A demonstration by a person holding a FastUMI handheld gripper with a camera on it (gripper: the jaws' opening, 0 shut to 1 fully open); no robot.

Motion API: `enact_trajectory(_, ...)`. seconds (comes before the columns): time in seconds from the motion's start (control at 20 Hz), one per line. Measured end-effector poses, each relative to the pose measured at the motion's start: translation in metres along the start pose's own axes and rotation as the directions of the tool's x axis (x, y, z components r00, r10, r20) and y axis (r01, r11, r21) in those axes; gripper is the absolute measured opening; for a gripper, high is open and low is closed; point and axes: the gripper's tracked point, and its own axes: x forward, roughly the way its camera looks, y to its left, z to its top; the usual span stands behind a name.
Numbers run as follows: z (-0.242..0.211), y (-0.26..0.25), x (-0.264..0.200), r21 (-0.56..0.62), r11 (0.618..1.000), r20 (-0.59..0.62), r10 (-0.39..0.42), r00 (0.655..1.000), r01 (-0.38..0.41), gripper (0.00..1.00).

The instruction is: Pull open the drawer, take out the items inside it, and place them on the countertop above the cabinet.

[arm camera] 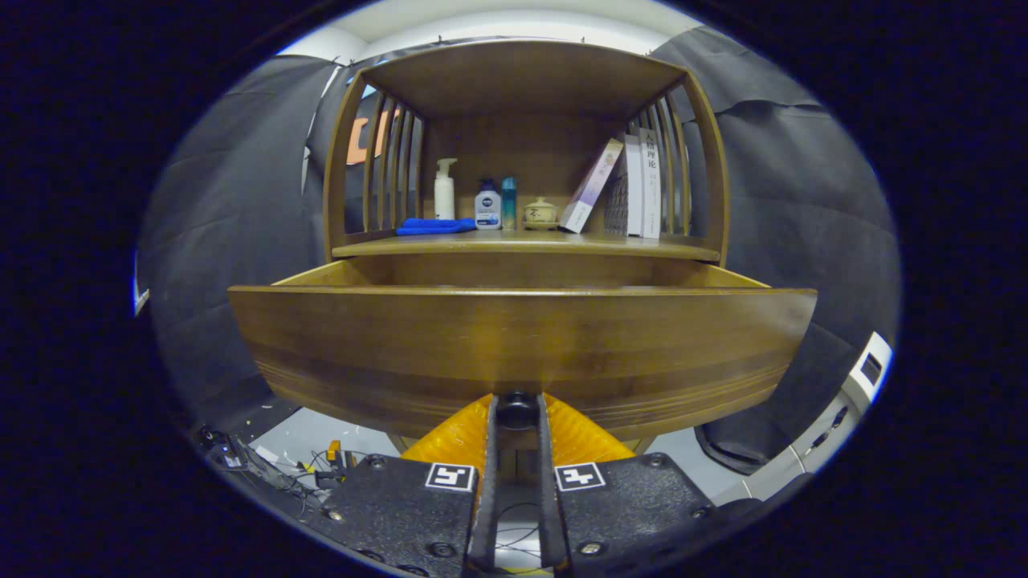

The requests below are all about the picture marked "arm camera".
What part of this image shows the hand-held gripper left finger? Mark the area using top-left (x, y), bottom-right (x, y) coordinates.
top-left (309, 392), bottom-right (500, 577)

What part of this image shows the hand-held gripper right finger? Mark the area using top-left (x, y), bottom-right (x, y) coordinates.
top-left (536, 392), bottom-right (728, 577)

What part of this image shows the black drawer knob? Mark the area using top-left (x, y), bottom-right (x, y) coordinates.
top-left (496, 391), bottom-right (541, 430)

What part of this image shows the brown wooden drawer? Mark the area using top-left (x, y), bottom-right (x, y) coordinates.
top-left (227, 255), bottom-right (818, 441)

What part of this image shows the wooden countertop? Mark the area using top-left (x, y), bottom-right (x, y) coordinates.
top-left (332, 229), bottom-right (721, 263)

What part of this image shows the brown wooden cabinet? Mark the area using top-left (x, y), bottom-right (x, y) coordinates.
top-left (324, 39), bottom-right (730, 458)

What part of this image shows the blue folded cloth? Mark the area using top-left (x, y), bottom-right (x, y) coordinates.
top-left (395, 218), bottom-right (477, 237)

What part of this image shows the lidded ceramic tea cup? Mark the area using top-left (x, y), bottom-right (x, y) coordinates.
top-left (524, 197), bottom-right (559, 231)

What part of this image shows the white lotion bottle dark cap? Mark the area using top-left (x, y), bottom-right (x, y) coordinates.
top-left (475, 178), bottom-right (503, 231)

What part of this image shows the white pump bottle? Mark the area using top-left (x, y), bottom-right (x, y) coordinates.
top-left (434, 157), bottom-right (459, 221)

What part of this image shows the purple and white book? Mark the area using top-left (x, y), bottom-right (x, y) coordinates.
top-left (560, 138), bottom-right (625, 234)

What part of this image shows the white device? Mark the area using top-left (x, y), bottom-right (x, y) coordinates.
top-left (735, 332), bottom-right (894, 505)

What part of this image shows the dark patterned cover book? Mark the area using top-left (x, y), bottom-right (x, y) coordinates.
top-left (604, 134), bottom-right (643, 237)

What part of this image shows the tangle of cables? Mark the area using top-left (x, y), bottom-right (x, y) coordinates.
top-left (201, 425), bottom-right (358, 503)

